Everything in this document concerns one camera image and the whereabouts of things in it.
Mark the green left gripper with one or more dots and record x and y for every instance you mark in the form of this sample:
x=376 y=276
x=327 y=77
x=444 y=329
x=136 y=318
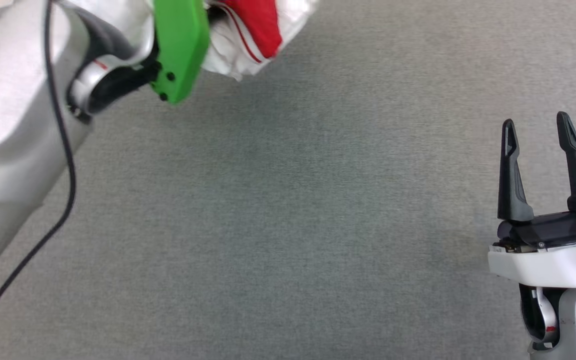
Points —
x=180 y=45

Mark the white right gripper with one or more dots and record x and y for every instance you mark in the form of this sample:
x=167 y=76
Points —
x=548 y=265

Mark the red white basketball jersey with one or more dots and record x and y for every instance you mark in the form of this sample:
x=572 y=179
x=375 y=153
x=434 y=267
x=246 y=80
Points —
x=263 y=25

